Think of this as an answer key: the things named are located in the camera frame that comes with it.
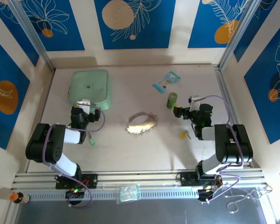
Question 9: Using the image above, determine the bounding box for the key with yellow tag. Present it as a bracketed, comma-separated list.
[179, 130, 192, 140]

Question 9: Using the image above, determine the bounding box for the key with green tag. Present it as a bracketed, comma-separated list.
[88, 133, 97, 147]

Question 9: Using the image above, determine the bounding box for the clear plastic zip bag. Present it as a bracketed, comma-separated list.
[124, 112, 159, 137]

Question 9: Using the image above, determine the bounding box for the green cylindrical bottle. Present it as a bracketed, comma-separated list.
[166, 92, 179, 109]

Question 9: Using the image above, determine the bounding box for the blue wet wipes packet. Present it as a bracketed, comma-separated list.
[152, 70, 182, 94]

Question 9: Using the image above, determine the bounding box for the mint green zip pouch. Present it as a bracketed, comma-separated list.
[67, 69, 112, 111]

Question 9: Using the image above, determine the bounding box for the brown bottle orange cap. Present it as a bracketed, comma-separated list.
[9, 191, 30, 205]

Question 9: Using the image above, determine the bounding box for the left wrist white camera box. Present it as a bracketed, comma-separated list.
[76, 99, 92, 115]

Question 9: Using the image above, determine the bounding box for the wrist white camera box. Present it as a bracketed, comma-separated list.
[188, 94, 200, 112]
[76, 99, 92, 115]

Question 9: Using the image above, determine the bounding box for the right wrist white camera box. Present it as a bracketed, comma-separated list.
[188, 94, 200, 112]

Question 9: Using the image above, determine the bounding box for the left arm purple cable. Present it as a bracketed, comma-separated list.
[41, 105, 105, 210]

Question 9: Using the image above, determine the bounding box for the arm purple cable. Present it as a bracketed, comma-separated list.
[197, 94, 245, 205]
[41, 105, 105, 210]

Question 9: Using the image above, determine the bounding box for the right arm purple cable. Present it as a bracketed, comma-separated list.
[197, 94, 245, 205]

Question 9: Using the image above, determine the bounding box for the aluminium side rail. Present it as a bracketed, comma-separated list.
[214, 66, 254, 168]

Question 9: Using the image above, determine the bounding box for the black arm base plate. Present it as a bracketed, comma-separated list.
[55, 174, 99, 189]
[180, 172, 222, 187]

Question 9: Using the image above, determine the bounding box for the black controller board with wires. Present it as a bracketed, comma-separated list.
[64, 188, 86, 202]
[197, 179, 222, 203]

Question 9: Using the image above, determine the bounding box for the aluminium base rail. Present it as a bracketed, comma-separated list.
[11, 171, 269, 190]

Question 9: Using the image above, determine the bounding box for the grey slotted cable duct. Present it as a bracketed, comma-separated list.
[29, 188, 201, 202]

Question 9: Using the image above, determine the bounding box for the thin white wire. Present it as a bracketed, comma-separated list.
[220, 184, 273, 214]

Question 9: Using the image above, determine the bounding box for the aluminium corner post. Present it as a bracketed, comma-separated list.
[8, 0, 56, 72]
[218, 0, 259, 72]

